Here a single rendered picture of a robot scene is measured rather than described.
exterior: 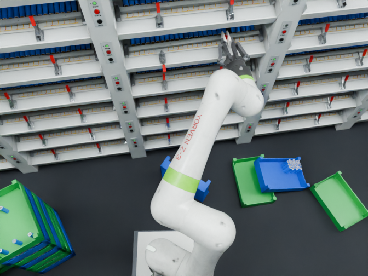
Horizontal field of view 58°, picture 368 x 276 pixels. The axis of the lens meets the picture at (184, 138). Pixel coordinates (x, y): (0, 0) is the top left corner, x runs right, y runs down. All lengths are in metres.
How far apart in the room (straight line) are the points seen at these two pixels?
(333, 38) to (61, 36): 1.13
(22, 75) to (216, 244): 1.02
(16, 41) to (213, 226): 0.94
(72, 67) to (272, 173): 1.33
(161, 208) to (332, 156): 1.58
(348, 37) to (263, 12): 0.47
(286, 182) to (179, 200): 1.24
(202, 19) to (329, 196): 1.42
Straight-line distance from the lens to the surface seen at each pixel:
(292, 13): 1.40
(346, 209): 2.31
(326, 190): 2.30
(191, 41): 1.46
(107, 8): 1.22
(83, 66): 1.48
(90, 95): 1.64
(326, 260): 2.19
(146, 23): 1.31
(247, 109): 1.14
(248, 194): 2.15
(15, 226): 1.74
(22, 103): 1.72
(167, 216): 1.05
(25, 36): 1.38
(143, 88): 1.61
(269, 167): 2.17
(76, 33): 1.33
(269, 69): 1.63
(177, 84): 1.61
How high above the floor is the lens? 2.02
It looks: 63 degrees down
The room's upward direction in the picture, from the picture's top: straight up
